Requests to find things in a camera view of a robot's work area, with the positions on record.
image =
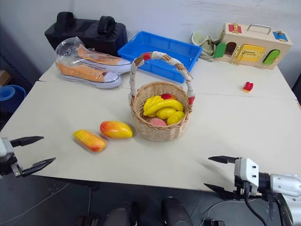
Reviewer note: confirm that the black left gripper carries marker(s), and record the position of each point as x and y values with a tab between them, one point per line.
13	166

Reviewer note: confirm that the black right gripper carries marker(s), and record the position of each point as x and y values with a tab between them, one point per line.
240	187

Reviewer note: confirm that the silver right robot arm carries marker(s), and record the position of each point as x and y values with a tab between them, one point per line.
284	182

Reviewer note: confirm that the elongated mango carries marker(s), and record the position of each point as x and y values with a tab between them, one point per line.
90	140

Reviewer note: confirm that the pink toy fruit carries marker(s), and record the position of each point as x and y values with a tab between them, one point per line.
158	122

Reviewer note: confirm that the dark rounded shape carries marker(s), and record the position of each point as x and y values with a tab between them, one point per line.
122	214
176	212

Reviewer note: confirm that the brown cardboard box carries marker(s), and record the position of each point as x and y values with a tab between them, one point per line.
4	77

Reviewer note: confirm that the orange yellow toy mango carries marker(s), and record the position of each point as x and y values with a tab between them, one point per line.
115	129

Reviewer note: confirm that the yellow toy lemon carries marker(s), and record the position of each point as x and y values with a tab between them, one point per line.
165	112

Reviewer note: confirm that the red yellow toy brick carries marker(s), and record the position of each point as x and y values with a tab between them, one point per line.
248	87

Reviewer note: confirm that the orange canvas sneaker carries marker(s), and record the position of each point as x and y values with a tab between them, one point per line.
89	75
103	58

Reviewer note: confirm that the red toy peach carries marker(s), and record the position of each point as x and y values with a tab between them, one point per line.
168	96

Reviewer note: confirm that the yellow toy banana bunch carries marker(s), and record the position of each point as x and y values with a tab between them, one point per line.
160	102

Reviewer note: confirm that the orange sneakers in plastic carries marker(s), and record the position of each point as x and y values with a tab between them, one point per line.
68	48

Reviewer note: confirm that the green cloth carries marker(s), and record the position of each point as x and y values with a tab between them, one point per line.
207	47

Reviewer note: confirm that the black fabric bag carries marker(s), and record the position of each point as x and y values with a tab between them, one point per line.
89	30

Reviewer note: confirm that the wooden lock box toy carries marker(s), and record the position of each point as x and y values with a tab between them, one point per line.
256	37

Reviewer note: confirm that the blue plastic bin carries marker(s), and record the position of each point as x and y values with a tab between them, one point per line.
162	48

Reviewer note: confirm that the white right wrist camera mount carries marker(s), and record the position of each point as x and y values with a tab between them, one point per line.
249	168

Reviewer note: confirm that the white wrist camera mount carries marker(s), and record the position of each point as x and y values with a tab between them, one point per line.
249	168
4	147

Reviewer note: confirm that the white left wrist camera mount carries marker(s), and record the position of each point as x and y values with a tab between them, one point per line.
4	147

